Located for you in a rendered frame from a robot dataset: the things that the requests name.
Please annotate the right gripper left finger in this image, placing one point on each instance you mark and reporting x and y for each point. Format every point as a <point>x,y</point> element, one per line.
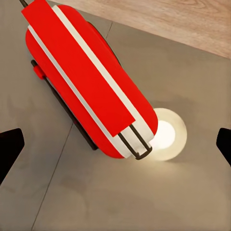
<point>11,144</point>

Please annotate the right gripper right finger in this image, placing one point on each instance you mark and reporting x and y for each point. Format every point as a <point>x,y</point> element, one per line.
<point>224,143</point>

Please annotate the coffee table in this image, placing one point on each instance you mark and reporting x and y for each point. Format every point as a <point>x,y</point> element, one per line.
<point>59,183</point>

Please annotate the radio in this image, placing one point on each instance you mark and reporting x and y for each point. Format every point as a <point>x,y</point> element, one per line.
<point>89,81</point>

